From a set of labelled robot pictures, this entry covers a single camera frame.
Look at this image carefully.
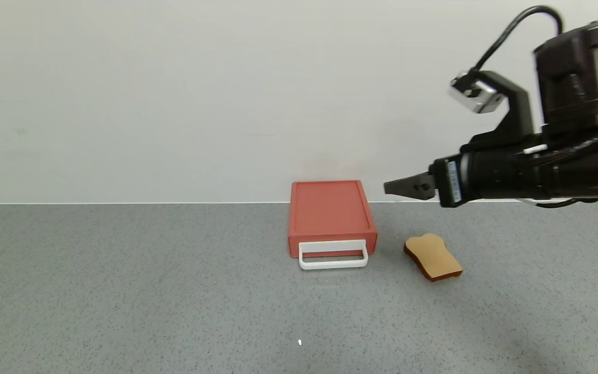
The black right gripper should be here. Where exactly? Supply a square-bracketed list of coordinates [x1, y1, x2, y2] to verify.
[383, 149, 521, 208]

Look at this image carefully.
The red drawer case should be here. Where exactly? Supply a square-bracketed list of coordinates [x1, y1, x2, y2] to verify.
[288, 180, 378, 259]

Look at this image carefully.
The toy toast slice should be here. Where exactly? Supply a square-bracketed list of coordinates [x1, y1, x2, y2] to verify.
[403, 233, 464, 283]

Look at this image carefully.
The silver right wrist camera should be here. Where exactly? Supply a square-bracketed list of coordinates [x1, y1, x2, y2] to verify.
[448, 72, 507, 114]

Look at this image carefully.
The black camera bracket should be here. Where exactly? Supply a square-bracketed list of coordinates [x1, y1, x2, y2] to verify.
[473, 70, 534, 151]

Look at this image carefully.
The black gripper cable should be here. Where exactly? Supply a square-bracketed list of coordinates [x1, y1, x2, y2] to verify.
[517, 196, 598, 209]

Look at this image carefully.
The black camera cable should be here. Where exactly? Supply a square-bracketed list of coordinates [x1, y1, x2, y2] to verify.
[471, 5, 564, 74]

